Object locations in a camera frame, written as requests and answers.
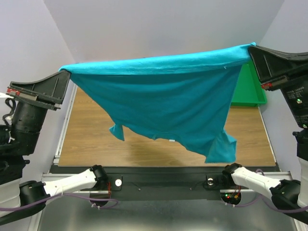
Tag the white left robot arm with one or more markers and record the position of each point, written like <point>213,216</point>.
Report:
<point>19,200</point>

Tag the green plastic bin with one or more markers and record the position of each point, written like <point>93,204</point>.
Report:
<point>248,92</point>

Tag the left side aluminium rail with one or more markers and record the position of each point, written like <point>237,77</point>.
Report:
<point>58,152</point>

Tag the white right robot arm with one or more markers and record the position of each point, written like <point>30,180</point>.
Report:
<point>288,196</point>

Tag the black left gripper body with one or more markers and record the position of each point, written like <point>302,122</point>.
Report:
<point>32,119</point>

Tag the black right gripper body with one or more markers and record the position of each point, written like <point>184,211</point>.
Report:
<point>281,82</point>

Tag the turquoise t shirt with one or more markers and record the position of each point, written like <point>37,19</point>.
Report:
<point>185,98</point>

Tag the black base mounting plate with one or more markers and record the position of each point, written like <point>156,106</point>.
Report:
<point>151,183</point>

